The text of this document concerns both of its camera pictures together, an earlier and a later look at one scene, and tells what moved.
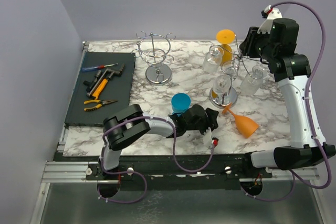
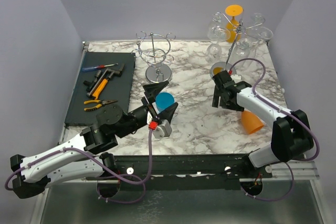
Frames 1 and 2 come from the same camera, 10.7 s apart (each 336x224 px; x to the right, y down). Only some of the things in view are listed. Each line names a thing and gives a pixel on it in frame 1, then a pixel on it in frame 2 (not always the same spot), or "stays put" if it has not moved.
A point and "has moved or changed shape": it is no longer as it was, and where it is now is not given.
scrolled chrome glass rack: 229,99 has moved or changed shape
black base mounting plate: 169,173 stays put
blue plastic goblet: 180,102 to 163,99
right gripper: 244,46 to 215,103
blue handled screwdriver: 92,68 stays put
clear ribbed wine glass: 250,86 to 243,49
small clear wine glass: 212,60 to 217,31
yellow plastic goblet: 226,36 to 233,31
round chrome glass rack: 153,49 stays put
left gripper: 210,120 to 167,113
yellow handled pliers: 101,103 stays put
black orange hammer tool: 95,86 stays put
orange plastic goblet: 247,126 to 251,123
